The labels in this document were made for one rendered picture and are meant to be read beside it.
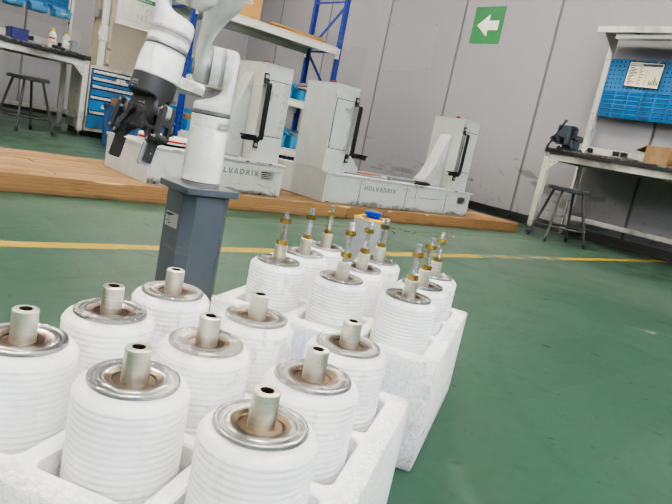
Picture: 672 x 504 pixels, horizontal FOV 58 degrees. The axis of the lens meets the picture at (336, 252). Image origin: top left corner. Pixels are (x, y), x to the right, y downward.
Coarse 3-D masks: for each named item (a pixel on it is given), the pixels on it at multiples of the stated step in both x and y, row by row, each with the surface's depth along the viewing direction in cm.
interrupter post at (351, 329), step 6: (348, 318) 69; (348, 324) 68; (354, 324) 68; (360, 324) 68; (342, 330) 68; (348, 330) 68; (354, 330) 68; (360, 330) 68; (342, 336) 68; (348, 336) 68; (354, 336) 68; (342, 342) 68; (348, 342) 68; (354, 342) 68; (348, 348) 68; (354, 348) 68
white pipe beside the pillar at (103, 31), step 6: (108, 0) 635; (108, 6) 637; (108, 12) 639; (102, 18) 638; (108, 18) 641; (102, 24) 639; (102, 30) 638; (108, 30) 644; (102, 36) 641; (102, 42) 643; (102, 48) 644; (102, 54) 646; (102, 60) 648; (102, 66) 649
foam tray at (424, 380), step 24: (240, 288) 109; (216, 312) 101; (456, 312) 124; (312, 336) 96; (432, 336) 104; (456, 336) 113; (408, 360) 91; (432, 360) 92; (384, 384) 93; (408, 384) 92; (432, 384) 92; (432, 408) 103; (408, 432) 92; (408, 456) 93
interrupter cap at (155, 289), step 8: (160, 280) 78; (144, 288) 74; (152, 288) 74; (160, 288) 76; (184, 288) 77; (192, 288) 78; (152, 296) 72; (160, 296) 72; (168, 296) 73; (176, 296) 73; (184, 296) 74; (192, 296) 75; (200, 296) 75
